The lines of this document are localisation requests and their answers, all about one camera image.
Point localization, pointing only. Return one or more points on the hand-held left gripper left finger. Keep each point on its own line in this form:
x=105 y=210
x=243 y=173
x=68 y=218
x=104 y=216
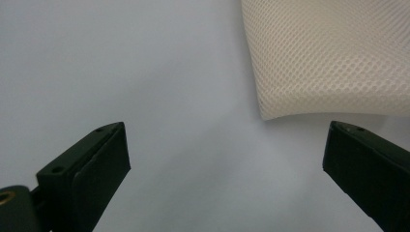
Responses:
x=87 y=174

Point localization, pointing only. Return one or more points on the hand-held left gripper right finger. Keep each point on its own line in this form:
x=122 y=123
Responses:
x=370 y=170

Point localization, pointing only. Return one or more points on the cream knitted cloth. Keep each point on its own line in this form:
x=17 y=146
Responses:
x=328 y=54

